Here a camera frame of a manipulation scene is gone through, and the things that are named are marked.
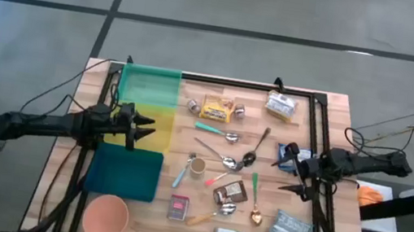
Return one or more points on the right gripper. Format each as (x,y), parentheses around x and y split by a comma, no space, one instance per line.
(310,168)

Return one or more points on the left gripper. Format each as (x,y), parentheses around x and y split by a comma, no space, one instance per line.
(124,120)

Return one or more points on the blue and yellow snack packet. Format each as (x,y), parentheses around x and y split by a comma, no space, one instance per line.
(282,164)

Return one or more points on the black metal spoon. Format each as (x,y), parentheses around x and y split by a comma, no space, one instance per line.
(248,158)

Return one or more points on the long silver metal spoon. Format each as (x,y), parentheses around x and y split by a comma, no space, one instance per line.
(229,161)

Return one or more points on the yellow Maruchan ramen packet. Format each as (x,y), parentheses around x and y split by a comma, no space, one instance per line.
(217,109)
(280,105)

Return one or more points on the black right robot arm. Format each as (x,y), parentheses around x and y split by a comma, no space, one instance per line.
(368,163)

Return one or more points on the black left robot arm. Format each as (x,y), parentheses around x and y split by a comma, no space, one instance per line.
(45,125)

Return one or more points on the yellow translucent plastic bin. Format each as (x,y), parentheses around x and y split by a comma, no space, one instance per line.
(162,126)

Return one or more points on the green translucent plastic bin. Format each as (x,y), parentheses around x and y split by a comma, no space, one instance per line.
(150,83)

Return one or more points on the dark teal plastic bin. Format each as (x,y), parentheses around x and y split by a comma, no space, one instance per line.
(124,171)

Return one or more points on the brown foil packet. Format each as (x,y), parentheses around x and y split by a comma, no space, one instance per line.
(230,193)

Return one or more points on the orange cloth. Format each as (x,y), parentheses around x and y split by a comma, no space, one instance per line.
(369,196)

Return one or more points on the red rectangular spice tin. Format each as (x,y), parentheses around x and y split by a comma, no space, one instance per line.
(178,208)

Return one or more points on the orange plastic bowl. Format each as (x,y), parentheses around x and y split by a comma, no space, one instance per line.
(105,218)

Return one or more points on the white paper sheet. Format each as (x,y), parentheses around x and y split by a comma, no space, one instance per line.
(379,226)

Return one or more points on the black aluminium rig frame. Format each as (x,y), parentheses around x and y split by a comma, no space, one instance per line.
(236,83)

